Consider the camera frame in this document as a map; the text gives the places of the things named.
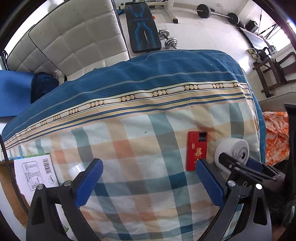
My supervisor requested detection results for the white squat rack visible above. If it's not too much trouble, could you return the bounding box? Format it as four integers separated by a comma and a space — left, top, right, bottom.
115, 0, 179, 24

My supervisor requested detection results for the checkered tablecloth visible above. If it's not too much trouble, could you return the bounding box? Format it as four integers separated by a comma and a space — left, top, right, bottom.
2, 50, 266, 240

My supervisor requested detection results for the black cable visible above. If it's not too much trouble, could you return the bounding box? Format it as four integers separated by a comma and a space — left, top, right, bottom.
0, 134, 30, 216

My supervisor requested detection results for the blue folded mat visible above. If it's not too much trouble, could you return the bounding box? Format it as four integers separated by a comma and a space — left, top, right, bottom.
0, 70, 34, 118

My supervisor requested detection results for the orange patterned cloth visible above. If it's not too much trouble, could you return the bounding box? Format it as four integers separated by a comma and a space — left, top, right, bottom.
263, 111, 290, 166

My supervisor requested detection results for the black blue weight bench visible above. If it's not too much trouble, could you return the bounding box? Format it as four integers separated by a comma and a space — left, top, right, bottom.
125, 3, 162, 54

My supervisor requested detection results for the chrome dumbbell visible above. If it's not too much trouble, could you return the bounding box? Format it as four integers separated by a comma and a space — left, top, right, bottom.
158, 30, 178, 49

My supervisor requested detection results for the floor barbell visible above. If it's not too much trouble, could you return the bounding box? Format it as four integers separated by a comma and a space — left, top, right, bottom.
196, 4, 240, 25

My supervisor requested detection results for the red small card box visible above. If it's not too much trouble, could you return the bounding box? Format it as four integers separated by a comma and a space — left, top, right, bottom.
186, 131, 208, 171

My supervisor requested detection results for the grey padded chair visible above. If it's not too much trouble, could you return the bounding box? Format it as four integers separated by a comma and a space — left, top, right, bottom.
29, 0, 130, 80
6, 27, 67, 84

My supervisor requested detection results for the right grey padded chair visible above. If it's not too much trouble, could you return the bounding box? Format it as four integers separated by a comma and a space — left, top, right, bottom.
29, 0, 130, 80

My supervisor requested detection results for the dark wooden chair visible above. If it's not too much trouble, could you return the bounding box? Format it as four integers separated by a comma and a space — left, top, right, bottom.
253, 52, 295, 98

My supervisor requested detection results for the black tripod stand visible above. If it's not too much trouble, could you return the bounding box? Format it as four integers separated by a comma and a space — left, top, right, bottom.
257, 9, 280, 40

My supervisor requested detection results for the open cardboard box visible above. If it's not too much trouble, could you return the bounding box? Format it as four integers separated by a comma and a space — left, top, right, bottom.
1, 161, 28, 229

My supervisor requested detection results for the dark blue knit fabric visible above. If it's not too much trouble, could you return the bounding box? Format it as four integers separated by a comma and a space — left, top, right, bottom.
30, 72, 59, 103

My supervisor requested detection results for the white round jar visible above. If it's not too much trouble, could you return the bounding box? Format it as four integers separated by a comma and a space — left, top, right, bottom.
214, 138, 249, 174

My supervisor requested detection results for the left grey padded chair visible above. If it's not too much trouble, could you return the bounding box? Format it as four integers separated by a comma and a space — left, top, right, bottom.
6, 27, 67, 84

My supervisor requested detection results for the black small speaker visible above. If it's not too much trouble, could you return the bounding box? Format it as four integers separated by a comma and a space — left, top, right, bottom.
245, 20, 259, 33

